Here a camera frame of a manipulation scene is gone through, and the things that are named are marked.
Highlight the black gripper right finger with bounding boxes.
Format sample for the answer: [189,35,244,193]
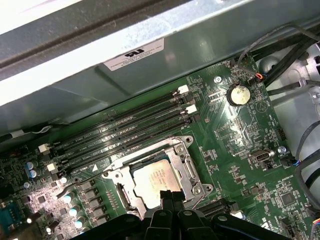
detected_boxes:
[172,190,292,240]

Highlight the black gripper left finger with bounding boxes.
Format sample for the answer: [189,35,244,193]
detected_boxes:
[72,189,174,240]

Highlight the metal locking lever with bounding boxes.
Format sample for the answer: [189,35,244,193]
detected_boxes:
[183,193,209,210]
[56,169,108,201]

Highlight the silver green CPU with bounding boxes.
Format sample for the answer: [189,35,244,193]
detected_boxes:
[129,158,187,210]

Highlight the black RAM slot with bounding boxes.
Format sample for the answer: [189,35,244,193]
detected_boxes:
[57,116,201,180]
[52,96,196,163]
[196,198,238,217]

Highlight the CPU socket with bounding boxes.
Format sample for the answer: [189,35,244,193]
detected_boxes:
[101,134,215,220]

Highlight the green motherboard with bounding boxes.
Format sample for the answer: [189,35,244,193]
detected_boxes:
[0,58,320,240]

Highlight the internal USB port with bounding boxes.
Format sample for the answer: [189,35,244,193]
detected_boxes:
[249,149,272,165]

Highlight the coin cell battery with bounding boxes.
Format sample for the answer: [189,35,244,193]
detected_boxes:
[226,83,252,107]

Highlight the blue serial port connector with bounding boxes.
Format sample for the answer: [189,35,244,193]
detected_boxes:
[0,201,22,236]

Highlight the black open PC case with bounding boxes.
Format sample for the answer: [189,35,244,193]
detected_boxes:
[0,0,320,240]

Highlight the white case label sticker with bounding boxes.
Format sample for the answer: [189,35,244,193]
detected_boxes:
[103,37,166,72]

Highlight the black power cable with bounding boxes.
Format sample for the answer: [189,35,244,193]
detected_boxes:
[263,37,320,97]

